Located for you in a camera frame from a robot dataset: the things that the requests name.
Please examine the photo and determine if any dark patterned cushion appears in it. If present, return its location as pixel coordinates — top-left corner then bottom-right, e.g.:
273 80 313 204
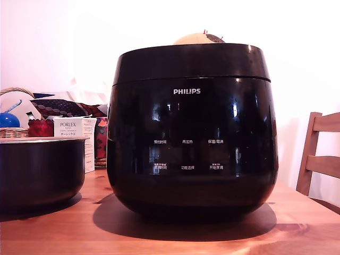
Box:
29 91 108 120

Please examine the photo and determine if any red glass jar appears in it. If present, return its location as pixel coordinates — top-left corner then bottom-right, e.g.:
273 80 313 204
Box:
27 118 54 138

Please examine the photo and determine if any black rice cooker lid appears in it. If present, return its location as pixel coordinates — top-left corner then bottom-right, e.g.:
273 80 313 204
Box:
112 42 272 87

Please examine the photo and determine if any wooden chair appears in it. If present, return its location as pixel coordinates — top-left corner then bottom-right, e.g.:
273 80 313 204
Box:
295 111 340 208

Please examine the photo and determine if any wicker basket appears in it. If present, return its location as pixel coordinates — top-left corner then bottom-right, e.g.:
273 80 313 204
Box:
0 87 36 139

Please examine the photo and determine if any blue ball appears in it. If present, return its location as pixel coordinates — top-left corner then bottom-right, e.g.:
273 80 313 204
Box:
0 112 21 129

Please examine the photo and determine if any red floral box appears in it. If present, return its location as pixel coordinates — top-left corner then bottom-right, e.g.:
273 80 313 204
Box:
94 116 108 169

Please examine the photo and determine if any white cloth with blue print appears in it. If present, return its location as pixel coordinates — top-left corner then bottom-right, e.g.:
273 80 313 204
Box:
0 92 45 121

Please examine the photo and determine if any white Porlex box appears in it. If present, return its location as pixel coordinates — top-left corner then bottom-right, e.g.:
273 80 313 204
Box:
53 116 97 174

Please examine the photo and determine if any tan globe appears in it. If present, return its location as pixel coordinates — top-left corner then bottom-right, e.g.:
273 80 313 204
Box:
172 29 226 45

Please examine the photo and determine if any black rice cooker body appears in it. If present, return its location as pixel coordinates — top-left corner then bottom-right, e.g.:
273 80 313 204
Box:
106 76 279 223

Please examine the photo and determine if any black inner pot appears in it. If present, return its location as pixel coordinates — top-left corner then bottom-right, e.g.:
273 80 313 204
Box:
0 137 91 211

